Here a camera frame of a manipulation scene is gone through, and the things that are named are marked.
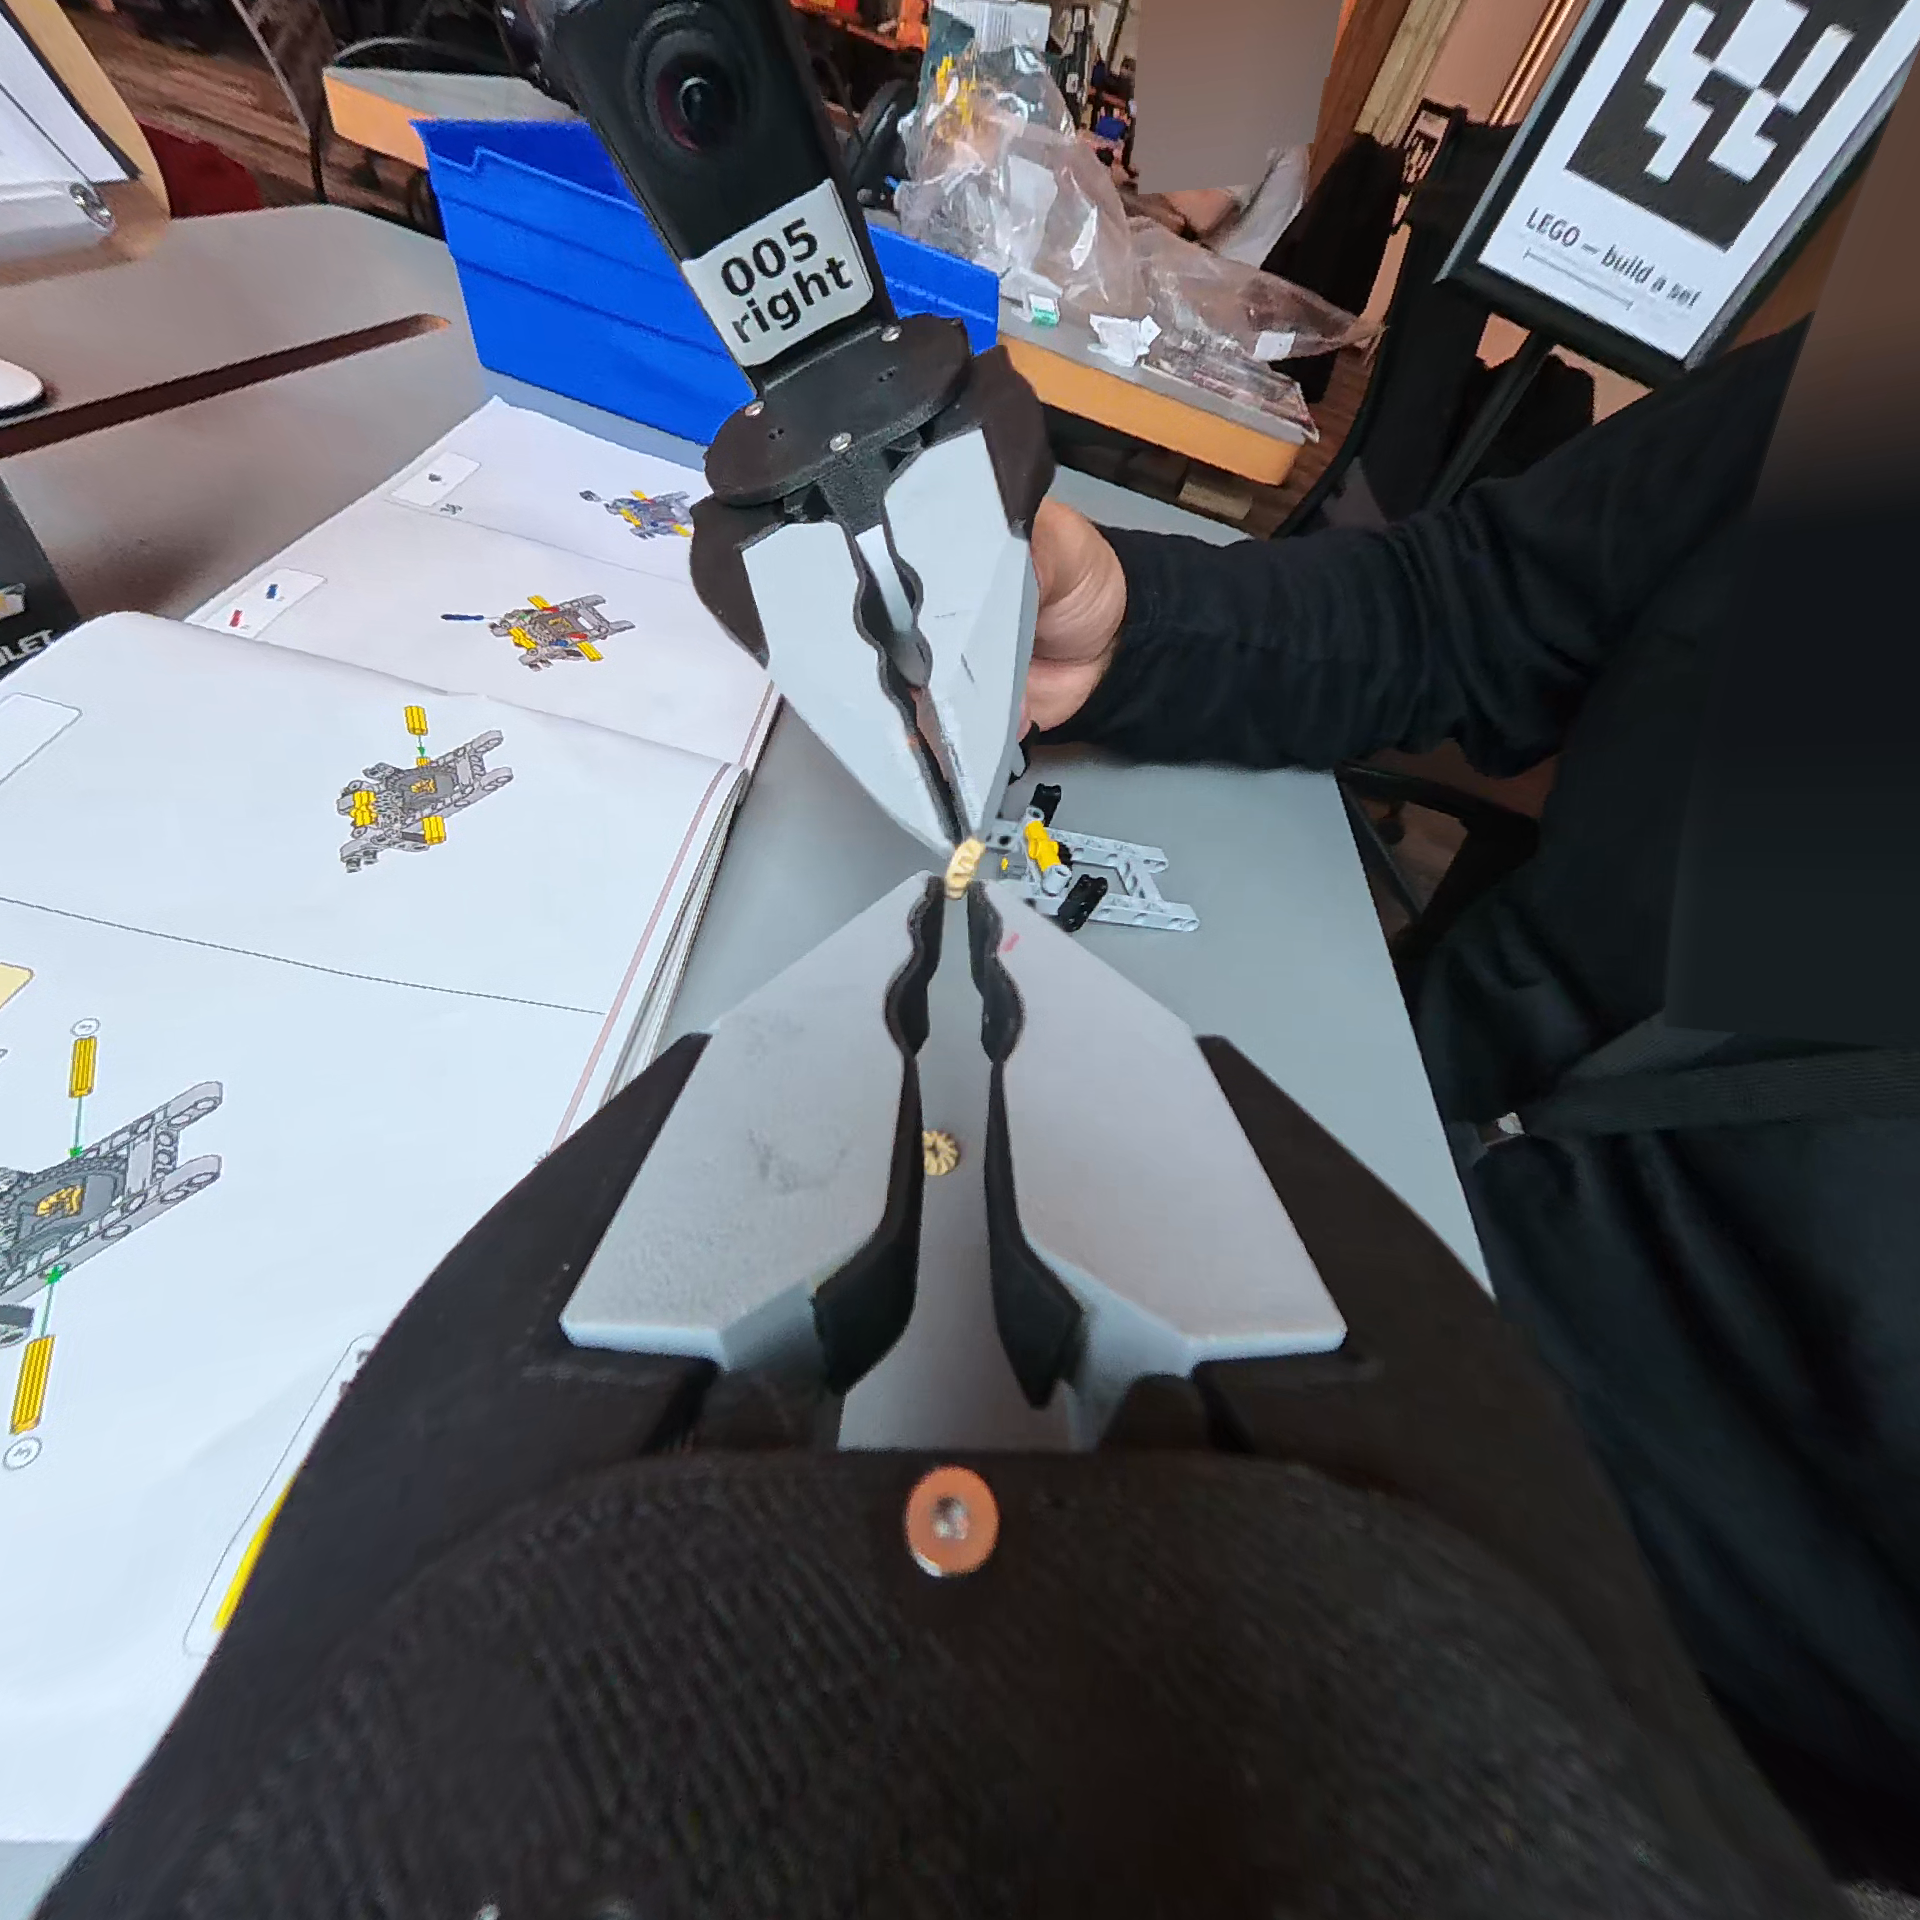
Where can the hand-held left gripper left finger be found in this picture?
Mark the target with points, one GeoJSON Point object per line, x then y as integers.
{"type": "Point", "coordinates": [749, 1172]}

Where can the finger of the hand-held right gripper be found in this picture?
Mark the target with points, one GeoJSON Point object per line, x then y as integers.
{"type": "Point", "coordinates": [982, 600]}
{"type": "Point", "coordinates": [819, 630]}

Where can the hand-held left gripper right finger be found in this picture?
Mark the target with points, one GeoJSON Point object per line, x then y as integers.
{"type": "Point", "coordinates": [1155, 1184]}

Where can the tan bevel gear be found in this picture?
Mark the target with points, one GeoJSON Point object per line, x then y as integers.
{"type": "Point", "coordinates": [939, 1152]}
{"type": "Point", "coordinates": [964, 861]}

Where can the person's right forearm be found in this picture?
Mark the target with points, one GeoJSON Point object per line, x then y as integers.
{"type": "Point", "coordinates": [1424, 630]}

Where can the black lego set box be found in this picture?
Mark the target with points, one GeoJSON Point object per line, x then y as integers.
{"type": "Point", "coordinates": [29, 600]}

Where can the person's right hand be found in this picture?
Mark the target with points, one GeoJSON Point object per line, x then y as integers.
{"type": "Point", "coordinates": [1073, 600]}

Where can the wood edged table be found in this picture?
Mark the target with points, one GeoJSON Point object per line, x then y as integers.
{"type": "Point", "coordinates": [1170, 405]}

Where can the blue plastic bin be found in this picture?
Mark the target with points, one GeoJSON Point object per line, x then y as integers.
{"type": "Point", "coordinates": [555, 284]}

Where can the pile of clear plastic bags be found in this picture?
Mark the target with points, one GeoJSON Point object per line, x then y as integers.
{"type": "Point", "coordinates": [1049, 194]}

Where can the white instruction booklet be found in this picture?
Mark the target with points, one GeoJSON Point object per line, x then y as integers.
{"type": "Point", "coordinates": [376, 1050]}

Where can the person's body in black clothing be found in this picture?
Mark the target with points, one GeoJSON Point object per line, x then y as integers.
{"type": "Point", "coordinates": [1723, 1276]}

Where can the framed marker sign on easel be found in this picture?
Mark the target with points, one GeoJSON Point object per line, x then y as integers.
{"type": "Point", "coordinates": [1651, 224]}

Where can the white rounded object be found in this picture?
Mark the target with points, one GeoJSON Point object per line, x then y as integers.
{"type": "Point", "coordinates": [18, 390]}

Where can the light grey lego frame assembly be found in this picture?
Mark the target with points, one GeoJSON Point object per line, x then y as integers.
{"type": "Point", "coordinates": [1124, 885]}

